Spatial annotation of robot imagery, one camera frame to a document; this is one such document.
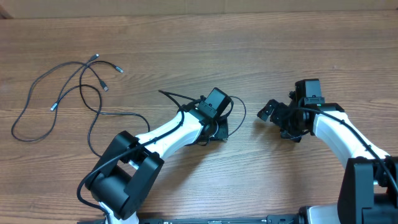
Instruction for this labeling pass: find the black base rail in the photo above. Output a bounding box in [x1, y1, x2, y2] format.
[139, 214, 305, 224]

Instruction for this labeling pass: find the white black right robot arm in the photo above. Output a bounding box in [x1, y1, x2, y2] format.
[257, 98, 397, 223]

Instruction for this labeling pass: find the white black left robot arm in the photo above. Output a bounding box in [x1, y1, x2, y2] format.
[80, 108, 228, 223]

